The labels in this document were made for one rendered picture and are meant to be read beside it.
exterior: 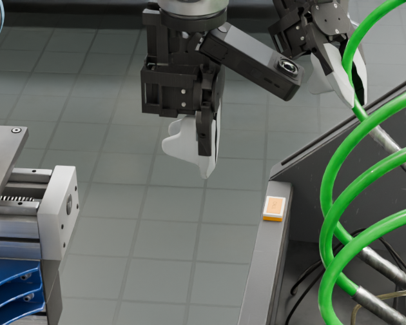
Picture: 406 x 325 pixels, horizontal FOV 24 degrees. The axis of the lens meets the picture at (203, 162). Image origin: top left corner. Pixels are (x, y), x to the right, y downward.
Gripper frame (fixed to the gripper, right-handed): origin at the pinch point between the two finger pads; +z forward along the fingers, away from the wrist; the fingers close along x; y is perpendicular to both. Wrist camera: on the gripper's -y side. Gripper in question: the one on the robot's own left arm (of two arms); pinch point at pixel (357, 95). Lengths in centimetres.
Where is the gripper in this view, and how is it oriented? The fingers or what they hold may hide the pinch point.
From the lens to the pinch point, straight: 127.5
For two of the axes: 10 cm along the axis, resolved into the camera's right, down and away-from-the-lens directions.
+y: -6.1, 3.4, 7.1
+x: -7.0, 1.8, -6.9
